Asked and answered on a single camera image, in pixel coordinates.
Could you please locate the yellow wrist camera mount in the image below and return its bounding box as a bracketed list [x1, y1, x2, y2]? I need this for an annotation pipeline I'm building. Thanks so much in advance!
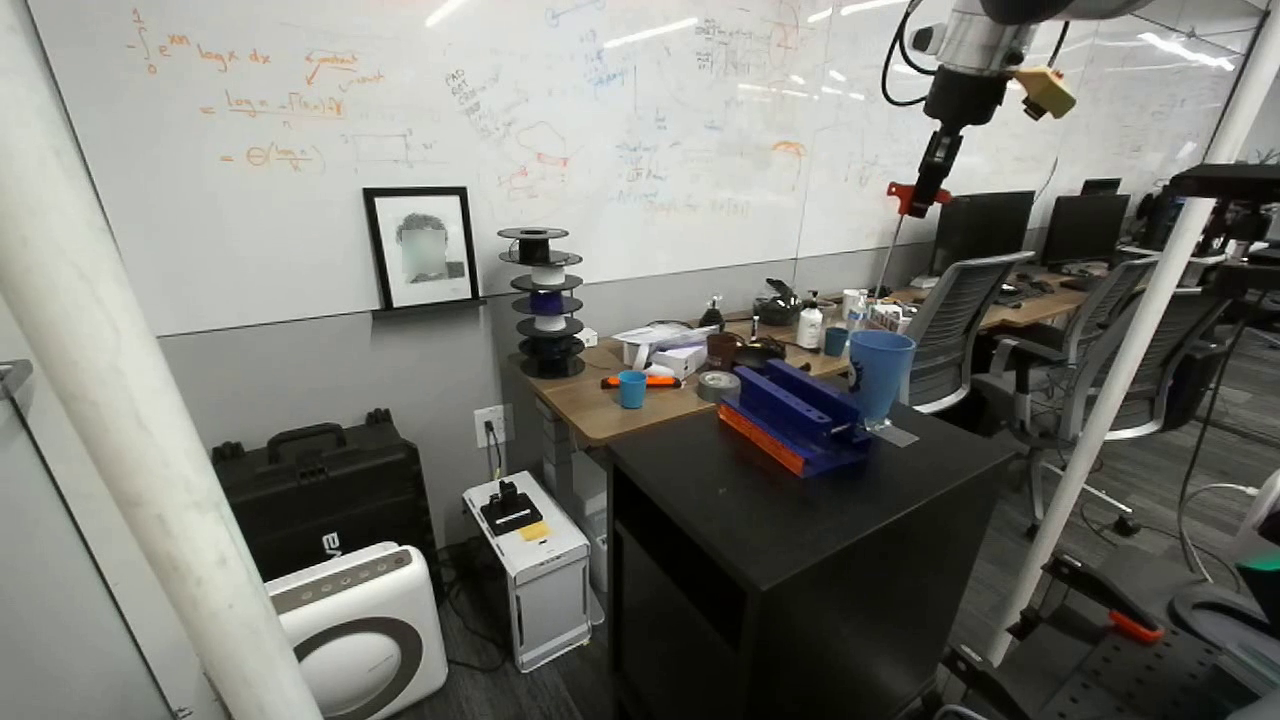
[1017, 69, 1076, 120]

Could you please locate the white box cabinet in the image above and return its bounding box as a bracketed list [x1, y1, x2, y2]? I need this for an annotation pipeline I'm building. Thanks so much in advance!
[465, 474, 593, 673]

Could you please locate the small blue cup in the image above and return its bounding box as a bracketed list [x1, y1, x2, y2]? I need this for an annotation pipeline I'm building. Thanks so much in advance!
[615, 367, 647, 412]

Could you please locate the white diagonal pole left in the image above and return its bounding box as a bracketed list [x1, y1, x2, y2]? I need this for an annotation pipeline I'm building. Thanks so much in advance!
[0, 0, 321, 720]

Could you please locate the orange tool on desk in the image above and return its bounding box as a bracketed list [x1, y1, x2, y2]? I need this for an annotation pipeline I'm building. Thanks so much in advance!
[598, 371, 679, 390]

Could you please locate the wall power outlet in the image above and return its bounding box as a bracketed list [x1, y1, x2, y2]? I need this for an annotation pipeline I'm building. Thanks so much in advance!
[471, 404, 507, 449]

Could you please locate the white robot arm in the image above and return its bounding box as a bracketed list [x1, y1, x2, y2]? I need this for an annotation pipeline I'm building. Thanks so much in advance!
[899, 0, 1147, 216]

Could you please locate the white tripod pole right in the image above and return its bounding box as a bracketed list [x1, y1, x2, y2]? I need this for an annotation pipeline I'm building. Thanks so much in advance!
[983, 0, 1280, 665]

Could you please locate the stack of filament spools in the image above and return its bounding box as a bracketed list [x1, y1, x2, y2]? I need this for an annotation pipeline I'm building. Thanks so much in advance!
[501, 228, 584, 381]

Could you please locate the white bottle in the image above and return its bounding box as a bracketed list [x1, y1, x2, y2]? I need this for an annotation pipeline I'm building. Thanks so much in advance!
[795, 310, 824, 351]

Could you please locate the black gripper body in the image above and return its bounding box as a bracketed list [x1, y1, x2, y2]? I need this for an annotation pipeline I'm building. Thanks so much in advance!
[925, 69, 1010, 128]

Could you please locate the wooden desk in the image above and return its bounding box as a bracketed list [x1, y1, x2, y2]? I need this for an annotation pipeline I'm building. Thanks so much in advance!
[524, 286, 1087, 453]

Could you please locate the orange plastic object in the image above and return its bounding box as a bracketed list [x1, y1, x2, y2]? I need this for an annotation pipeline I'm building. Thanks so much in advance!
[889, 179, 950, 222]

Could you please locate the blue and orange rack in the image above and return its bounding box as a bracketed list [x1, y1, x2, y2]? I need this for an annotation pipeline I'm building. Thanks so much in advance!
[716, 360, 872, 480]

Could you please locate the grey tape roll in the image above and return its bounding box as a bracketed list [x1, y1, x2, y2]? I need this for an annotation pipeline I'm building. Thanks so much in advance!
[694, 371, 739, 404]

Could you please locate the black hard case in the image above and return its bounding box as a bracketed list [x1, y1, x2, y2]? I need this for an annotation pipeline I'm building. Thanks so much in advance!
[211, 407, 435, 579]

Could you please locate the black cabinet table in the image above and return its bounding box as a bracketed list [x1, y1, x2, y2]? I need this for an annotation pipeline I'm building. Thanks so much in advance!
[609, 412, 1010, 720]

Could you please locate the large blue cup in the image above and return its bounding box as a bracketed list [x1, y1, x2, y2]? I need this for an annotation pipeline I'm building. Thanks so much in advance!
[851, 328, 915, 424]

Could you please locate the framed portrait drawing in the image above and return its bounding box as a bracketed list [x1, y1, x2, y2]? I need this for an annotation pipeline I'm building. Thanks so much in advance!
[363, 190, 480, 313]

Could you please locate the white air purifier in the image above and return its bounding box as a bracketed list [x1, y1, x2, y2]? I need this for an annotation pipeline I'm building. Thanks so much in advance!
[267, 540, 449, 720]

